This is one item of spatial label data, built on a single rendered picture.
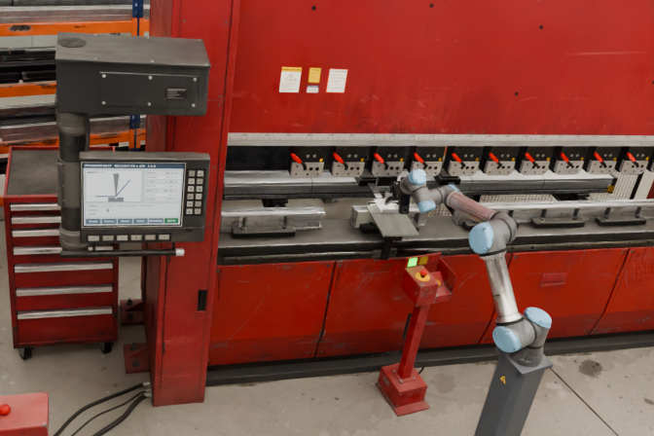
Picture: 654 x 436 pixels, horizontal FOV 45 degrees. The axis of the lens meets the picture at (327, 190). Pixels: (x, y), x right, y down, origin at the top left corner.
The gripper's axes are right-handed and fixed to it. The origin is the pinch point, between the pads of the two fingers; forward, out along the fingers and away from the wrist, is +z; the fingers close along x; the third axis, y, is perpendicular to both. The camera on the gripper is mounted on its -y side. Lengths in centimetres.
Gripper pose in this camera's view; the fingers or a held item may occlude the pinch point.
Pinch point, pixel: (391, 204)
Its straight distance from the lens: 386.5
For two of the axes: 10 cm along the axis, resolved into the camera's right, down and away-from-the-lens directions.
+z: -2.8, 3.2, 9.0
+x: -9.5, 0.2, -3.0
